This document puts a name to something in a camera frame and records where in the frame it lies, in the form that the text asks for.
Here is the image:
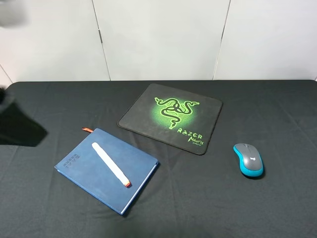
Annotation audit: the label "white marker pen orange caps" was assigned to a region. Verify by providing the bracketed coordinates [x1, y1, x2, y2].
[92, 142, 131, 187]

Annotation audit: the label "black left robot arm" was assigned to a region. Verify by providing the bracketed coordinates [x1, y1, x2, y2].
[0, 0, 29, 28]

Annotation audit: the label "blue hardcover notebook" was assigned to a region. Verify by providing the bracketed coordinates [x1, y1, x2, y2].
[55, 128, 158, 215]

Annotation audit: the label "orange notebook ribbon bookmark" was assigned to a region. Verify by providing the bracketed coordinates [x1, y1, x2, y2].
[82, 127, 93, 133]

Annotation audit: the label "black tablecloth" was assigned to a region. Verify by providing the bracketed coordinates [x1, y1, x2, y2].
[0, 80, 317, 238]

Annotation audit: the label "grey blue wireless mouse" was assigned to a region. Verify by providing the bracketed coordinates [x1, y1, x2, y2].
[233, 143, 264, 178]

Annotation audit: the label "black green Razer mouse pad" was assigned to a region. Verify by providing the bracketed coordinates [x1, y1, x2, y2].
[118, 83, 223, 155]

